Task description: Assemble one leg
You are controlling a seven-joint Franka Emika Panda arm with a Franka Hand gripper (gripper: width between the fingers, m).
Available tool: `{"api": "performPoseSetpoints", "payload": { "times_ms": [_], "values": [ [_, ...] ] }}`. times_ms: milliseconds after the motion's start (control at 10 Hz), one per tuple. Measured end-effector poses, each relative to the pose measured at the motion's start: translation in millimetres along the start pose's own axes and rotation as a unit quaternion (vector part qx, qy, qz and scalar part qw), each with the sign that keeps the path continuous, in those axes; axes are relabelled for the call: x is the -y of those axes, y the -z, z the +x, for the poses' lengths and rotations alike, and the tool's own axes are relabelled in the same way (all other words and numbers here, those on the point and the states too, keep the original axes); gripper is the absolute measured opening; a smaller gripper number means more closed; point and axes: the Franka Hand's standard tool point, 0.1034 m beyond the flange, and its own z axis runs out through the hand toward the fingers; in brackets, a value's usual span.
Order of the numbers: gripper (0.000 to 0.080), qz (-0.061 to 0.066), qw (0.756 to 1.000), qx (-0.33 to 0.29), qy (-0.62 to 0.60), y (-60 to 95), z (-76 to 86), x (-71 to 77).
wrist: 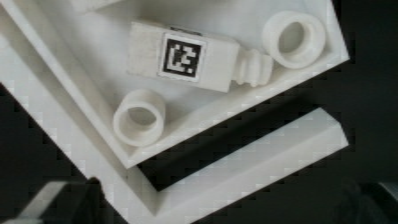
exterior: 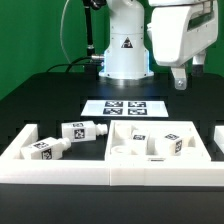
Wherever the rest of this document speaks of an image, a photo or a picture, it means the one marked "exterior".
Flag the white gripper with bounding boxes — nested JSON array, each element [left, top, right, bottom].
[[147, 0, 218, 90]]

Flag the white square tabletop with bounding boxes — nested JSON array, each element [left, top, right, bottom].
[[105, 120, 211, 162]]

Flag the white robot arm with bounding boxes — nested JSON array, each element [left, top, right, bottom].
[[99, 0, 218, 90]]

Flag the white sheet with tags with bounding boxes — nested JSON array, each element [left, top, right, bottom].
[[81, 100, 168, 117]]

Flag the white U-shaped fence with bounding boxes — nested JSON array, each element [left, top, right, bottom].
[[0, 125, 224, 186]]

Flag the black cables on table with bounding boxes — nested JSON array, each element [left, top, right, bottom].
[[45, 55, 105, 74]]

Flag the black camera pole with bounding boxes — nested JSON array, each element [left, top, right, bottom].
[[82, 0, 106, 56]]

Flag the grey hanging cable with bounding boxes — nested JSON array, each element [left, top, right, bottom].
[[59, 0, 73, 65]]

